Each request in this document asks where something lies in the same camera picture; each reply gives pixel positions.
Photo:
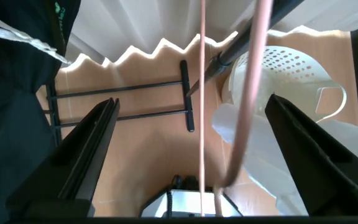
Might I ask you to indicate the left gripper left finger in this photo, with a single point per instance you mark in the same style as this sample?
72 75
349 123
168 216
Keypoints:
48 186

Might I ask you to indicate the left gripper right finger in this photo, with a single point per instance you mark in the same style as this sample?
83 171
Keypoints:
315 180

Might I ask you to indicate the white garment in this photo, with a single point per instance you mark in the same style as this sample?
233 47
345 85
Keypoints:
259 161

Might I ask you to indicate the black shorts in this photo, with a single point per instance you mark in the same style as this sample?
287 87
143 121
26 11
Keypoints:
11 109

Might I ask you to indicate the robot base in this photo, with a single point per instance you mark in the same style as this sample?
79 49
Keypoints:
182 202

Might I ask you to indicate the white laundry basket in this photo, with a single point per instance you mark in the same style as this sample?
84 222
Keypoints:
291 81

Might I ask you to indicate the pink clothes hanger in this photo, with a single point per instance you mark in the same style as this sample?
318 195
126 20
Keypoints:
250 93

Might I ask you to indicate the black clothes rack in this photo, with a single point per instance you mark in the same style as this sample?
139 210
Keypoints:
235 49

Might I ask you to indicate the beige curtain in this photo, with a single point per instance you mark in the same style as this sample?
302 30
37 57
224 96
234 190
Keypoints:
151 25

